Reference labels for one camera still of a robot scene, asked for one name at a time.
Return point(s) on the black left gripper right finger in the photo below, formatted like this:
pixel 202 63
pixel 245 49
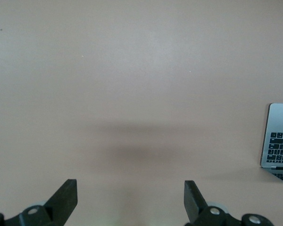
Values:
pixel 193 202

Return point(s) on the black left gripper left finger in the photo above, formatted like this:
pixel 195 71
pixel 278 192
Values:
pixel 61 202

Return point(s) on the silver laptop with black keys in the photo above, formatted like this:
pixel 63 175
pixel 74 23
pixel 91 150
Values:
pixel 277 131

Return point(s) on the beige table cloth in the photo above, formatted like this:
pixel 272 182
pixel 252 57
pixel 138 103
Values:
pixel 132 82

